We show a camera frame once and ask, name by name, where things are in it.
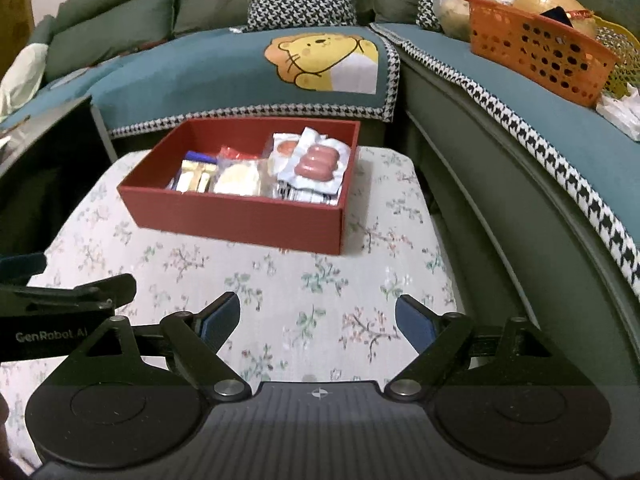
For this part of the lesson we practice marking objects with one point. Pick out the yellow mesh basket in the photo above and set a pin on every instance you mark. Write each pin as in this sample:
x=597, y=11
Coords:
x=620, y=50

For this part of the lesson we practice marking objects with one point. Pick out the teal houndstooth trim sofa cover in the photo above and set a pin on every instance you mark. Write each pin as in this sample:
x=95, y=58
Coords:
x=500, y=75

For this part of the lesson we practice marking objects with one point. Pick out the white plastic bag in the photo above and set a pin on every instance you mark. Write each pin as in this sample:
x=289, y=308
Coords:
x=620, y=115

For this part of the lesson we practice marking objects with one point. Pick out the pale white pillow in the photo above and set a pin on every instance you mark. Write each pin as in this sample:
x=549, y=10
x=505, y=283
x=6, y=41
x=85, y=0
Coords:
x=25, y=75

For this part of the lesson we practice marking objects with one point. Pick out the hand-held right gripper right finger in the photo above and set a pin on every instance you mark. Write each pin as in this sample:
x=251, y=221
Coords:
x=415, y=322

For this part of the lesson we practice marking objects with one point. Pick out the clear sausage packet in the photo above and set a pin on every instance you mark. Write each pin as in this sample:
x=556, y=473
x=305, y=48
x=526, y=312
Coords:
x=315, y=162

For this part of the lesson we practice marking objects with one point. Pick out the green sofa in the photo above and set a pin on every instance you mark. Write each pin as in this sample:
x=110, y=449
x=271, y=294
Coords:
x=500, y=185

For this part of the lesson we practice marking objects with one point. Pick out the black side table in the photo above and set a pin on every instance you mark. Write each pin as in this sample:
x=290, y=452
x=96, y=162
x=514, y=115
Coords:
x=50, y=170

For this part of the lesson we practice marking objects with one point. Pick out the floral tablecloth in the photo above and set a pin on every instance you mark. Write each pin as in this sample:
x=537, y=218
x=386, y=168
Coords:
x=300, y=280

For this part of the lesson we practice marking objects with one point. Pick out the clear bread packet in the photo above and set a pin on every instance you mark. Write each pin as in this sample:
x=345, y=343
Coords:
x=237, y=180

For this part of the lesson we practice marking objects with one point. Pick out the orange plastic basket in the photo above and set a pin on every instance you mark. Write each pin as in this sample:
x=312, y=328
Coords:
x=525, y=45

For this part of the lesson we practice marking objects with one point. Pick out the teal lion print sofa cover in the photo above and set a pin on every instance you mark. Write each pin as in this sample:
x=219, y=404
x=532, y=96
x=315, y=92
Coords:
x=200, y=70

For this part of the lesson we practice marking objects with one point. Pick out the yellow pomelo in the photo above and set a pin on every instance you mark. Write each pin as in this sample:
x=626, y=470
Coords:
x=540, y=0

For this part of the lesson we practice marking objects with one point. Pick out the small black item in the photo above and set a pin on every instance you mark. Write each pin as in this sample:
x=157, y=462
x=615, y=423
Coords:
x=557, y=16

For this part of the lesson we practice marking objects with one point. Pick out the red cardboard box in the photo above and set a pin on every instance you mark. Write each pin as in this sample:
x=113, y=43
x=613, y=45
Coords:
x=225, y=220

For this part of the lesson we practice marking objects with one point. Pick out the clear plastic bag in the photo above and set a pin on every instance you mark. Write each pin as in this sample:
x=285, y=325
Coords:
x=452, y=10

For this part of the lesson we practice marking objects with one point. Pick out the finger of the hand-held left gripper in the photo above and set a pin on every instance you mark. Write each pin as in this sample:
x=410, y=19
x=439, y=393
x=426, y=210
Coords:
x=20, y=267
x=60, y=297

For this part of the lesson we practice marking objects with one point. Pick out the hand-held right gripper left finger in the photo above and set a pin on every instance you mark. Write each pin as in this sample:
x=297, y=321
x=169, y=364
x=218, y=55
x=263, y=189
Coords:
x=220, y=320

